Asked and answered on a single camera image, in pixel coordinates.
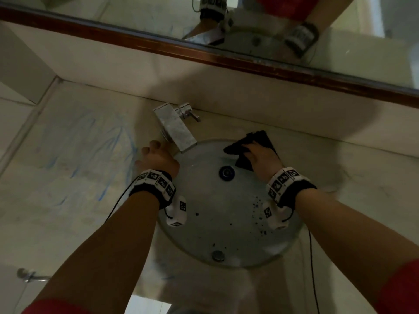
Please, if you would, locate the chrome faucet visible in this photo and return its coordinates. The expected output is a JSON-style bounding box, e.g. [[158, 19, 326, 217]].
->
[[153, 102, 201, 154]]

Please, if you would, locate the red shirt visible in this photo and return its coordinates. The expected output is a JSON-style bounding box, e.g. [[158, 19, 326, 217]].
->
[[21, 258, 419, 314]]

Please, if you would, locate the black cloth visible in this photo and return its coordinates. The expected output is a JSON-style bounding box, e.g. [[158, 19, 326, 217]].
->
[[223, 130, 279, 172]]

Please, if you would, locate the wood framed mirror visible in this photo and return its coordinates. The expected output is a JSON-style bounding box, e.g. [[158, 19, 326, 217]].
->
[[0, 0, 419, 109]]

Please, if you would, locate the black cable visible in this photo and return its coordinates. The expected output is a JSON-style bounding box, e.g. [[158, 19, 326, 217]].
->
[[307, 229, 321, 314], [104, 178, 140, 225]]

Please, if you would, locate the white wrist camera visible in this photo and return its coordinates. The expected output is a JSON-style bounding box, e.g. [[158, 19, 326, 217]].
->
[[262, 201, 294, 231], [165, 195, 188, 228]]

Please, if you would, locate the person's right hand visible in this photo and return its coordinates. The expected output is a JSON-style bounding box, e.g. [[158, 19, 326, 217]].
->
[[241, 142, 285, 184]]

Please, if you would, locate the person's left hand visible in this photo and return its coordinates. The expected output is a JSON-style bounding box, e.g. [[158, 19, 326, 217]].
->
[[134, 140, 181, 180]]

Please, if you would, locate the chrome sink drain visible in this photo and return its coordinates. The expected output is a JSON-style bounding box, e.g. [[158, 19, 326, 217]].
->
[[218, 165, 236, 182]]

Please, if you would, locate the person's left forearm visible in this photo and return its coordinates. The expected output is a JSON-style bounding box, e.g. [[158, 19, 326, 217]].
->
[[32, 191, 160, 314]]

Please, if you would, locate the black wristband with white markers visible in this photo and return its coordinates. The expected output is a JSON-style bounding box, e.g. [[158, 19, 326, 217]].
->
[[128, 169, 177, 210], [265, 166, 317, 210]]

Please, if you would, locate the white oval sink basin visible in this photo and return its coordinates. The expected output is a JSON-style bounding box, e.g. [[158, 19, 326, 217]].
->
[[155, 139, 303, 269]]

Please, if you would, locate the person's right forearm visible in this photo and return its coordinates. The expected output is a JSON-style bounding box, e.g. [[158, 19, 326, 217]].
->
[[294, 188, 419, 304]]

